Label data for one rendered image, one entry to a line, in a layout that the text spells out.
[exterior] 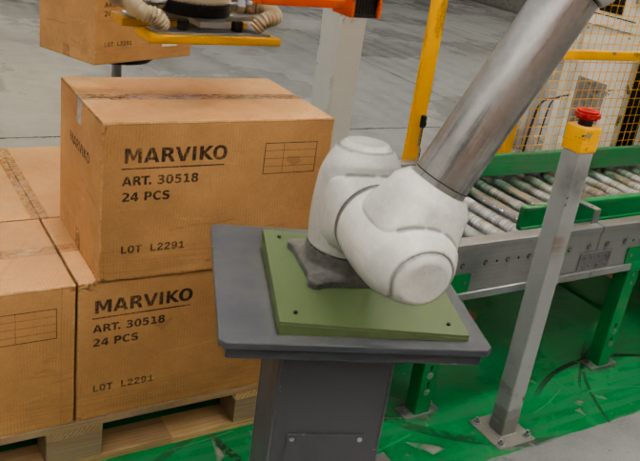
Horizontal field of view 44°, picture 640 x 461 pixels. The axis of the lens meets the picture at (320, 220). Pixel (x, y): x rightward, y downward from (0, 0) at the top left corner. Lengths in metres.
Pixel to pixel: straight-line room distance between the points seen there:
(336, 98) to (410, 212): 2.20
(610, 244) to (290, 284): 1.54
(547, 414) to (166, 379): 1.27
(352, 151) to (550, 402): 1.59
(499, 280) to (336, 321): 1.14
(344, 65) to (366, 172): 2.02
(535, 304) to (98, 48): 2.28
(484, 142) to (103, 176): 0.92
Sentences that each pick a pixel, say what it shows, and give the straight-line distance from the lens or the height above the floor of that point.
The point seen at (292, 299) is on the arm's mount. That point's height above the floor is 0.78.
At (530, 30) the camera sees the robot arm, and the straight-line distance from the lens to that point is 1.31.
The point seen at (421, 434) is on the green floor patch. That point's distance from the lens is 2.51.
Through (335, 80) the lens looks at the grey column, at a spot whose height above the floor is 0.74.
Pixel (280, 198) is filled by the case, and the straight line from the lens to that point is 2.06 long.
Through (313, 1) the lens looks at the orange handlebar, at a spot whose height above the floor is 1.24.
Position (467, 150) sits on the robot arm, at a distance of 1.30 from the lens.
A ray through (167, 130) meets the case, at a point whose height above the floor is 0.92.
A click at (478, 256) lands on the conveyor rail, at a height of 0.55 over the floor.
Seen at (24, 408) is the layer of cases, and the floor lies 0.22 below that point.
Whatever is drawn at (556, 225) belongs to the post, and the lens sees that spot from 2.27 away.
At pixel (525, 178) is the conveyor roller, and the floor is 0.54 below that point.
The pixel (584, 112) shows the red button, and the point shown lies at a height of 1.04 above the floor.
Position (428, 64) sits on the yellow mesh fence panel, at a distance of 2.99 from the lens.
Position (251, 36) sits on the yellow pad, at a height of 1.13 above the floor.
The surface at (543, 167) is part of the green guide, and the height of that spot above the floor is 0.58.
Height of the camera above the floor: 1.48
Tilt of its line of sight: 23 degrees down
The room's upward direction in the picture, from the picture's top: 8 degrees clockwise
